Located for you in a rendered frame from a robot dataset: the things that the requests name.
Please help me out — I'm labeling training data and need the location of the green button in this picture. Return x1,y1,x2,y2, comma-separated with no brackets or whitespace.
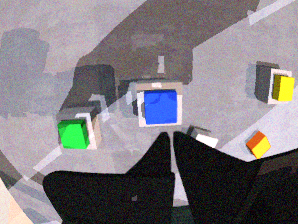
56,107,101,149

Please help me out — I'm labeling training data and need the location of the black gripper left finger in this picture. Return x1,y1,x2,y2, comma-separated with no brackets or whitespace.
43,131,176,224

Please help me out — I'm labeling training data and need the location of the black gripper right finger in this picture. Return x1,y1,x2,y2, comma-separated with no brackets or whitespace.
173,131,298,224

